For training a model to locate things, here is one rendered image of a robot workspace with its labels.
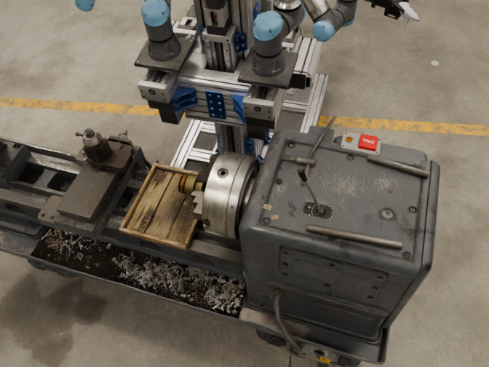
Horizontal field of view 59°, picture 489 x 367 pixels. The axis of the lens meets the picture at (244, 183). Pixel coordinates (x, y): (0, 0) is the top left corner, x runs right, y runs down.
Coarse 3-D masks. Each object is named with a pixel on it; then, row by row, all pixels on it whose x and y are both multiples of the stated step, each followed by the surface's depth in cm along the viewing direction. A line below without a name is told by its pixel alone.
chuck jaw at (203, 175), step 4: (224, 152) 162; (212, 156) 160; (216, 156) 160; (212, 160) 160; (212, 164) 160; (204, 168) 161; (208, 168) 161; (200, 172) 164; (204, 172) 162; (208, 172) 161; (200, 176) 163; (204, 176) 162; (208, 176) 162; (200, 180) 163; (204, 180) 163
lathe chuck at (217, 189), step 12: (228, 156) 156; (240, 156) 157; (216, 168) 151; (228, 168) 151; (216, 180) 149; (228, 180) 148; (204, 192) 149; (216, 192) 148; (228, 192) 147; (204, 204) 150; (216, 204) 148; (204, 216) 152; (216, 216) 150; (204, 228) 157; (216, 228) 154
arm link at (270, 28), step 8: (264, 16) 174; (272, 16) 173; (280, 16) 173; (256, 24) 173; (264, 24) 172; (272, 24) 171; (280, 24) 171; (288, 24) 177; (256, 32) 173; (264, 32) 171; (272, 32) 171; (280, 32) 174; (288, 32) 179; (256, 40) 177; (264, 40) 174; (272, 40) 174; (280, 40) 177; (256, 48) 180; (264, 48) 177; (272, 48) 177; (280, 48) 180
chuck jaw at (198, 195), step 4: (192, 192) 162; (196, 192) 162; (200, 192) 162; (192, 196) 161; (196, 196) 160; (200, 196) 160; (192, 200) 163; (196, 200) 159; (200, 200) 159; (196, 204) 159; (200, 204) 158; (196, 208) 156; (200, 208) 156; (196, 212) 155; (200, 212) 155; (196, 216) 156; (200, 216) 156; (200, 220) 157; (204, 220) 154; (204, 224) 156; (208, 224) 155
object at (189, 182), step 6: (186, 174) 167; (180, 180) 164; (186, 180) 163; (192, 180) 163; (180, 186) 164; (186, 186) 163; (192, 186) 162; (198, 186) 163; (204, 186) 168; (180, 192) 166; (186, 192) 164
